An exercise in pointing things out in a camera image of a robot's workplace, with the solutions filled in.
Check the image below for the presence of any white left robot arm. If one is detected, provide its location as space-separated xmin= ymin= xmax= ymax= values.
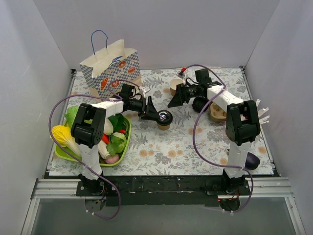
xmin=71 ymin=84 xmax=159 ymax=196

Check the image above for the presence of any floral table mat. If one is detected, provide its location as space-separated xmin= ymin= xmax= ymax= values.
xmin=48 ymin=67 xmax=274 ymax=177

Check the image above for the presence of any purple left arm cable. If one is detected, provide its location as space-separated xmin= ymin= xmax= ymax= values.
xmin=48 ymin=79 xmax=143 ymax=220

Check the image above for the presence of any purple eggplant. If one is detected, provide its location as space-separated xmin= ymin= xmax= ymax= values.
xmin=245 ymin=152 xmax=260 ymax=170

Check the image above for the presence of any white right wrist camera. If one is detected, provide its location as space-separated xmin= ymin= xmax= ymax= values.
xmin=177 ymin=68 xmax=186 ymax=80

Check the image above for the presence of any black plastic cup lid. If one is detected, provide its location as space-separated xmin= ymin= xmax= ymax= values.
xmin=156 ymin=110 xmax=173 ymax=126

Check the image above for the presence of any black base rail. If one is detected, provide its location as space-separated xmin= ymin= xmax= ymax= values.
xmin=75 ymin=175 xmax=250 ymax=209

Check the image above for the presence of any white radish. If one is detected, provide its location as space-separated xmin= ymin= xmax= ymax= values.
xmin=103 ymin=118 xmax=114 ymax=136

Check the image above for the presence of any green leafy vegetable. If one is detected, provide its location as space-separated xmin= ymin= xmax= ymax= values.
xmin=108 ymin=114 xmax=124 ymax=132

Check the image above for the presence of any brown cardboard cup carrier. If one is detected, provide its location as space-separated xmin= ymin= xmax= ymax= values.
xmin=208 ymin=102 xmax=226 ymax=122

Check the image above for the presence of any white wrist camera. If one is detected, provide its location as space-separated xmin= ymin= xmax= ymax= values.
xmin=177 ymin=68 xmax=186 ymax=80
xmin=139 ymin=86 xmax=151 ymax=98

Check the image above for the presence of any green lettuce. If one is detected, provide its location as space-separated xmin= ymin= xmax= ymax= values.
xmin=65 ymin=106 xmax=79 ymax=128

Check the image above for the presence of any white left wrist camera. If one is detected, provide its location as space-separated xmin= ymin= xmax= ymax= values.
xmin=139 ymin=86 xmax=151 ymax=98

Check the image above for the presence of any red chili pepper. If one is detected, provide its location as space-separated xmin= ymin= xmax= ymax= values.
xmin=102 ymin=134 xmax=110 ymax=144

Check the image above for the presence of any green vegetable basket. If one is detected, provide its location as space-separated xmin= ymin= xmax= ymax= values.
xmin=54 ymin=116 xmax=133 ymax=167

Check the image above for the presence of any yellow corn toy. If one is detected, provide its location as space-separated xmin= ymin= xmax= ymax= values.
xmin=51 ymin=125 xmax=81 ymax=157

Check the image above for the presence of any brown paper coffee cup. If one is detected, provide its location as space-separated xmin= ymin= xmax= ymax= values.
xmin=157 ymin=121 xmax=171 ymax=131

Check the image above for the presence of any blue checkered paper bag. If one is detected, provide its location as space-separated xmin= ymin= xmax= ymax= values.
xmin=80 ymin=39 xmax=142 ymax=103

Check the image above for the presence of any green cabbage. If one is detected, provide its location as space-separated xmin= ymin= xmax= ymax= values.
xmin=106 ymin=132 xmax=127 ymax=156

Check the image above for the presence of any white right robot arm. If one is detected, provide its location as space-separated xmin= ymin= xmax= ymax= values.
xmin=168 ymin=69 xmax=261 ymax=195

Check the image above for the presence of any pink onion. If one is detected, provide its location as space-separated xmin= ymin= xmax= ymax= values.
xmin=104 ymin=154 xmax=120 ymax=165

